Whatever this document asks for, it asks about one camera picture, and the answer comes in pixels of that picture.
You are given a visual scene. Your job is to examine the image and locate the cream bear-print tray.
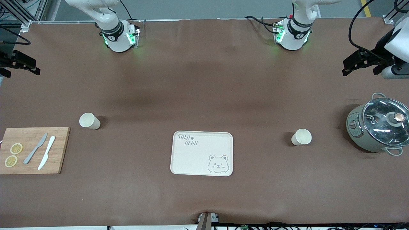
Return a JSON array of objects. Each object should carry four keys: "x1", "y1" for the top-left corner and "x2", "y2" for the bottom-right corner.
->
[{"x1": 170, "y1": 131, "x2": 234, "y2": 177}]

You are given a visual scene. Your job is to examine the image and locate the black right base cable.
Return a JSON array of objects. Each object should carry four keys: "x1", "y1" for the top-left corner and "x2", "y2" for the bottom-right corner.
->
[{"x1": 120, "y1": 0, "x2": 142, "y2": 23}]

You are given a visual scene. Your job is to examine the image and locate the glass pot lid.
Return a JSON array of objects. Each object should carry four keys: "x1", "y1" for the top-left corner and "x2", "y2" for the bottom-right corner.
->
[{"x1": 362, "y1": 97, "x2": 409, "y2": 147}]

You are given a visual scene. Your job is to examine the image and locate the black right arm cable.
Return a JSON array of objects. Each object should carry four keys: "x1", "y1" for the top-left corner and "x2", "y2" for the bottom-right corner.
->
[{"x1": 0, "y1": 26, "x2": 31, "y2": 45}]

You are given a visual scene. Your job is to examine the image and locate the bamboo cutting board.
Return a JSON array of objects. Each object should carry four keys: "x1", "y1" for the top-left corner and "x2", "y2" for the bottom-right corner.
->
[{"x1": 0, "y1": 127, "x2": 71, "y2": 175}]

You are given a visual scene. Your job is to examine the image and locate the brown table cover mat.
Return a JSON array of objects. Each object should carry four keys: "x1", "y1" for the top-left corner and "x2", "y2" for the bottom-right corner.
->
[{"x1": 0, "y1": 18, "x2": 409, "y2": 228}]

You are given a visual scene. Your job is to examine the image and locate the aluminium frame profile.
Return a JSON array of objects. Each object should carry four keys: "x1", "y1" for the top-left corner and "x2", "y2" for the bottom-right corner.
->
[
  {"x1": 383, "y1": 6, "x2": 404, "y2": 25},
  {"x1": 0, "y1": 0, "x2": 61, "y2": 32}
]

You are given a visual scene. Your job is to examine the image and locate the black left base cables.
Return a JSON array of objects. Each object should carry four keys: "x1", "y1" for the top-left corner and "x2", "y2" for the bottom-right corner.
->
[{"x1": 245, "y1": 15, "x2": 279, "y2": 34}]

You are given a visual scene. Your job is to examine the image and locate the green electric cooking pot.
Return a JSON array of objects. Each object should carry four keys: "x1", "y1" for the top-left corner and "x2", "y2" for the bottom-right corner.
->
[{"x1": 346, "y1": 93, "x2": 409, "y2": 156}]

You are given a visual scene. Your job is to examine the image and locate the black looped overhead cable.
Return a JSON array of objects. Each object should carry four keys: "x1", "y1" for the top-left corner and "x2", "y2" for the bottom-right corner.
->
[{"x1": 394, "y1": 0, "x2": 409, "y2": 14}]

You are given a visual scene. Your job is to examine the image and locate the white IKEA cup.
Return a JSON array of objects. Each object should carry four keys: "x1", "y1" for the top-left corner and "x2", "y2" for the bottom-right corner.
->
[
  {"x1": 79, "y1": 112, "x2": 101, "y2": 130},
  {"x1": 291, "y1": 128, "x2": 312, "y2": 146}
]

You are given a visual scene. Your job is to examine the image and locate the white plastic knife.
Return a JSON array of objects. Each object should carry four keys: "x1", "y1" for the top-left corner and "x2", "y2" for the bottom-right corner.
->
[{"x1": 37, "y1": 136, "x2": 56, "y2": 170}]

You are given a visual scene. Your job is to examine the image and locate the grey plastic knife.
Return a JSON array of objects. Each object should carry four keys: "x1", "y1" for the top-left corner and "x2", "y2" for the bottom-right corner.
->
[{"x1": 23, "y1": 133, "x2": 48, "y2": 165}]

